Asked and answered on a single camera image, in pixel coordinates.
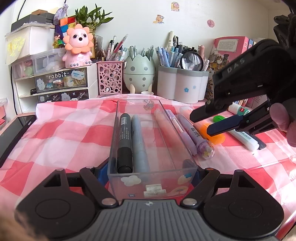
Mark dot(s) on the green highlighter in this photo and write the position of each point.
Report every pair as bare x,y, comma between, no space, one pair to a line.
218,118

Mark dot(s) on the green bamboo plant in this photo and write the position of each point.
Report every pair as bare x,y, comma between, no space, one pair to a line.
92,18

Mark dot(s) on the slim purple pen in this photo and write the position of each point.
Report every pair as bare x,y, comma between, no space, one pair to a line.
182,134

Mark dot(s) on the black magnifying glass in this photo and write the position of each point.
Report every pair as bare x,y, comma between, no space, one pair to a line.
192,61

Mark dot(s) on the white storage box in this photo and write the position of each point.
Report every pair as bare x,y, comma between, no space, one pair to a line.
39,39

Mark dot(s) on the white green glue stick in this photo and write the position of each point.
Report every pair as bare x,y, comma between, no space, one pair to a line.
235,108

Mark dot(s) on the clear plastic tray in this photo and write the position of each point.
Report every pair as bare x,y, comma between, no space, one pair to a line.
161,185

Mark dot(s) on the clear acrylic container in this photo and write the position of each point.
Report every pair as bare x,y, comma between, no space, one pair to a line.
98,46

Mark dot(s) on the white highlighter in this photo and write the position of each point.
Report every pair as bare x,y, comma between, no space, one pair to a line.
247,141

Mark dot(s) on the yellow paper note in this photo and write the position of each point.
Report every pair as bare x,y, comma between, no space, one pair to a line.
16,45

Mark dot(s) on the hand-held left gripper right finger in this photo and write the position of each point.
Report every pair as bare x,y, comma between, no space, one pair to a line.
203,183

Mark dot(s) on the small toy figurine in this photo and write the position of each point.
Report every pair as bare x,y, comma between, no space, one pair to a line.
57,40

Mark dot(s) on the cartoon wall sticker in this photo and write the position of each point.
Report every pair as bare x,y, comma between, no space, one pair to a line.
158,19
175,6

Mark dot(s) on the round pink wall sticker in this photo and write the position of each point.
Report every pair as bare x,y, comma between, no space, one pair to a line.
211,23

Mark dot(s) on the pink lion toy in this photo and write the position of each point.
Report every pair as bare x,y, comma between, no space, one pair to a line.
77,46

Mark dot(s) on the purple marker with clear cap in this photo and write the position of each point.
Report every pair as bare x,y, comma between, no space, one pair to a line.
196,137

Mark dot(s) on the person's right hand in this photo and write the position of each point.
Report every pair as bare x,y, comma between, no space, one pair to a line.
281,115

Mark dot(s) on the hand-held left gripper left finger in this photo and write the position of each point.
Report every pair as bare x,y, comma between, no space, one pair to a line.
103,172

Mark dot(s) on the egg-shaped pen holder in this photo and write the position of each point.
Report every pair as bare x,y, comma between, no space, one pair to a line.
138,71

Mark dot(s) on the white grey flower pen holder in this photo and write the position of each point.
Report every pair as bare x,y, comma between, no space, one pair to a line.
182,85

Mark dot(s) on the bunch of pens in pink holder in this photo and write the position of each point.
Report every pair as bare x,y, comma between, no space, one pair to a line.
114,49

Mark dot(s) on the black phone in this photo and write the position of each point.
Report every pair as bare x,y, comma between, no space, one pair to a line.
13,134

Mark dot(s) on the purple fabric pouch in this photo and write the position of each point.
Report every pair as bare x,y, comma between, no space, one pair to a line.
60,14

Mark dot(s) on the colourful puzzle cube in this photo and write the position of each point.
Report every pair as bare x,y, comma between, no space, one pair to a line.
66,22

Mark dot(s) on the grey marker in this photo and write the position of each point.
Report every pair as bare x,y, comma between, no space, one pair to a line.
140,143

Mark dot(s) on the orange highlighter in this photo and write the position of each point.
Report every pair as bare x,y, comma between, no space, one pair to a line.
217,139

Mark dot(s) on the pink perforated pen holder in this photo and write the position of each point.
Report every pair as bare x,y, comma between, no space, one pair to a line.
109,76

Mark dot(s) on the black marker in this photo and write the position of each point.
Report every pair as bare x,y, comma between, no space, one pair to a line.
124,139

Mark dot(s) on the peach highlighter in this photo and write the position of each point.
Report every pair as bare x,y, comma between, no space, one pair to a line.
164,134

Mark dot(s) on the bunch of pens in egg holder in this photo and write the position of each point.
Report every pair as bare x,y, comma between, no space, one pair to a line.
141,52

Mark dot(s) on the clear plastic drawer box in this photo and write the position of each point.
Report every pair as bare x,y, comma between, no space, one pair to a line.
48,60

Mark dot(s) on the pink storage box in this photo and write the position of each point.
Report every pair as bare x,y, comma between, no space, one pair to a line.
2,112

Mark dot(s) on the bunch of blue pens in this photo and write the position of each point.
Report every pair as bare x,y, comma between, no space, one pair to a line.
168,58

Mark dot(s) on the pink checkered tablecloth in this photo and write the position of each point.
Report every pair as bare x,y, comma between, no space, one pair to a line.
69,139

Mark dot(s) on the pink illustrated book box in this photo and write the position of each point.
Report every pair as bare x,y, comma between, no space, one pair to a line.
229,48

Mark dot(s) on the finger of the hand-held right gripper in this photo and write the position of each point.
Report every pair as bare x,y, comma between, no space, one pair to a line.
203,113
222,127

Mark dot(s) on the white desktop drawer organizer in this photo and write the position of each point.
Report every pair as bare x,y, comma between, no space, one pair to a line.
92,78

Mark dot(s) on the grey box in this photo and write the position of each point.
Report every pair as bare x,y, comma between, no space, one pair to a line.
30,22

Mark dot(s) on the row of books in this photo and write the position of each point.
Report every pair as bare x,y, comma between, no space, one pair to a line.
252,102

